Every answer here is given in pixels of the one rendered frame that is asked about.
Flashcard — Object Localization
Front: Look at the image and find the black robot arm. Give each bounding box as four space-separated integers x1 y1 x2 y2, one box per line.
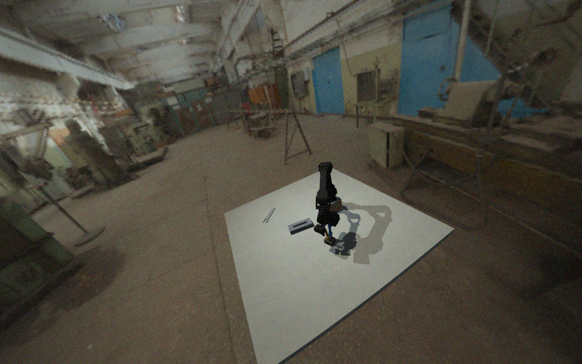
316 162 340 226

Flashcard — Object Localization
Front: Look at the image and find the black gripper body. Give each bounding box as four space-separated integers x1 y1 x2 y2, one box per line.
314 210 337 234

